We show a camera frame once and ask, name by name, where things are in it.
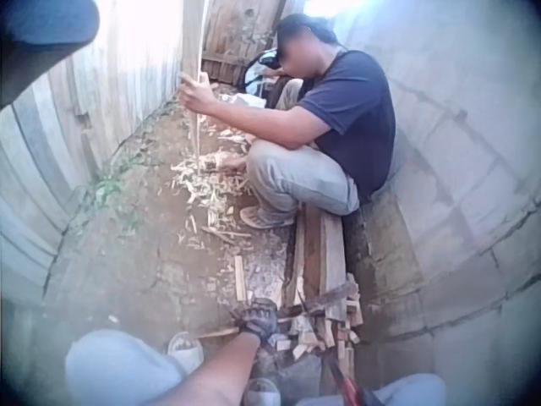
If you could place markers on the person's left hand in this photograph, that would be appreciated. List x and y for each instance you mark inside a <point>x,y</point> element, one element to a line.
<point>258,319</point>

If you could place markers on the person's left fingers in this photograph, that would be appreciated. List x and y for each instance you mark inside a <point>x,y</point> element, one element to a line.
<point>247,316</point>

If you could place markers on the short wooden stick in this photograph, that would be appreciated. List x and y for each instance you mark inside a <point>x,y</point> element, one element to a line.
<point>215,333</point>

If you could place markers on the flat wood offcut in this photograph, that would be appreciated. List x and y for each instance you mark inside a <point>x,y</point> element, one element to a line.
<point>239,277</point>

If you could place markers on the pile of short wood pieces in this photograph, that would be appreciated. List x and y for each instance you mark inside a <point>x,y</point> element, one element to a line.
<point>334,334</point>

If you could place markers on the dark machete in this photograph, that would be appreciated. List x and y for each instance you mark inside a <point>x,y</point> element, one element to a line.
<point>334,296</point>

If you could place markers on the stack of long wooden planks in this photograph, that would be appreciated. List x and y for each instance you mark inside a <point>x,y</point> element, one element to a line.
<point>323,254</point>

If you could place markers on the person's legs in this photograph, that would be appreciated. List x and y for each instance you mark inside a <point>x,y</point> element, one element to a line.
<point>118,368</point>

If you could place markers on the heap of wood shavings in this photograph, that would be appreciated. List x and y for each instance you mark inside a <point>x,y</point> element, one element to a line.
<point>203,177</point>

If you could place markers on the green weeds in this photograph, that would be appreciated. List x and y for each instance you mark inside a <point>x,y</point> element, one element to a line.
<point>112,186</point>

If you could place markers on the wooden plank gate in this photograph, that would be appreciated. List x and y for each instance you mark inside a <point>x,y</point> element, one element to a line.
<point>230,38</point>

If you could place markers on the long pale wooden slat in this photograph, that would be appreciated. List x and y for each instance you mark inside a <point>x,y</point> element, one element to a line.
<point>193,42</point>

